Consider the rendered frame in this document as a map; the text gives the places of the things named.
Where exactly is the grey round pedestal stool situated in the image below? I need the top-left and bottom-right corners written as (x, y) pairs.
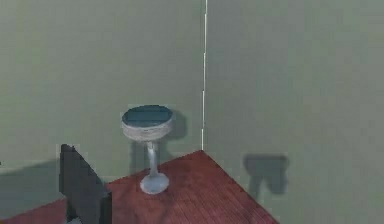
top-left (120, 104), bottom-right (174, 196)

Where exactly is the black chair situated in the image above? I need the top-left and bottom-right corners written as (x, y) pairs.
top-left (59, 143), bottom-right (113, 224)

